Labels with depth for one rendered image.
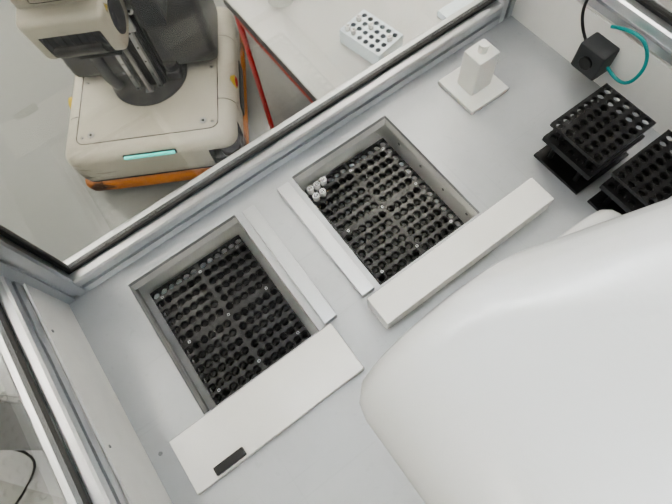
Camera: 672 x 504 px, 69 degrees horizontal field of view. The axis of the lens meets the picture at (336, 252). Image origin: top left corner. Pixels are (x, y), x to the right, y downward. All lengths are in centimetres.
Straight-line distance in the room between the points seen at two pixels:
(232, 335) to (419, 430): 68
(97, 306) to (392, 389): 72
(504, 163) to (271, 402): 53
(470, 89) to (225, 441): 68
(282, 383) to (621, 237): 58
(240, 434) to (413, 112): 59
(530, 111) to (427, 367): 80
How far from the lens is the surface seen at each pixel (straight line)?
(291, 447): 72
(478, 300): 16
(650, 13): 92
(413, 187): 87
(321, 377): 71
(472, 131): 89
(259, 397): 72
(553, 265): 17
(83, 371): 76
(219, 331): 84
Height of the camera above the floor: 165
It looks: 68 degrees down
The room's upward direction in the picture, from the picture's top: 11 degrees counter-clockwise
